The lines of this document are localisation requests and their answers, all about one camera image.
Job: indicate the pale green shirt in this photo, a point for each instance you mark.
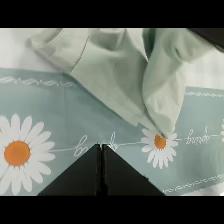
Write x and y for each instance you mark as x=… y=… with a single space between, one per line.
x=113 y=70

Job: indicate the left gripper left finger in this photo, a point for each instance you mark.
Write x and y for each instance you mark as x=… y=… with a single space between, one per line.
x=80 y=178

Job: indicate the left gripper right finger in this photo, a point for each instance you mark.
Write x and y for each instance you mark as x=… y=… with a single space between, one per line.
x=125 y=178

